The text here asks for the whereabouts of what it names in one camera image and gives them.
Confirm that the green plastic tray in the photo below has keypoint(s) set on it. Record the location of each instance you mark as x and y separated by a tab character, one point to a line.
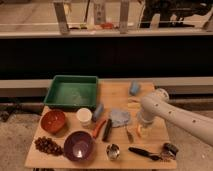
72	92

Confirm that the black marker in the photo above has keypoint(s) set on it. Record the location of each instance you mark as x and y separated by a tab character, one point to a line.
107	130

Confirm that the orange bowl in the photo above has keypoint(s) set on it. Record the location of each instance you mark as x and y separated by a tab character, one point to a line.
53	121

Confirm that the orange handled tool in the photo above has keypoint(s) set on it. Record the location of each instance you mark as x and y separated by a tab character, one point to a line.
97	128

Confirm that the bunch of dark grapes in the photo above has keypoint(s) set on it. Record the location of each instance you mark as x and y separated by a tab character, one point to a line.
48	146

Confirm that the beige wooden utensil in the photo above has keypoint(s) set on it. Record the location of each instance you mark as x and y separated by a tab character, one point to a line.
133	102

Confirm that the purple bowl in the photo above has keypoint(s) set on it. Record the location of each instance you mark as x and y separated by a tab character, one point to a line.
79	146

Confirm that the light blue cloth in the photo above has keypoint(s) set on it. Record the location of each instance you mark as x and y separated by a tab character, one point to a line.
120	117

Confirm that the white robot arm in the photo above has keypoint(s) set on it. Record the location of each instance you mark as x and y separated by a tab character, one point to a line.
155	104

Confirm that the small metal fork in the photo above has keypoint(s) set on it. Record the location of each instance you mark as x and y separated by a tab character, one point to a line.
129	135

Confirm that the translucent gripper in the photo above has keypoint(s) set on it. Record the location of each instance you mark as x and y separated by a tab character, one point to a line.
143	129

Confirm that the dark tape roll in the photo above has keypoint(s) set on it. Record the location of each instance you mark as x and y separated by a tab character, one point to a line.
171	148

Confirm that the white plastic cup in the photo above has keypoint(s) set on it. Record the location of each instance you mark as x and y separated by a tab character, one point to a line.
84	115

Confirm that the metal cup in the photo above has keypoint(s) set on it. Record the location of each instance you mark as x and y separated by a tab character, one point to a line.
113	151

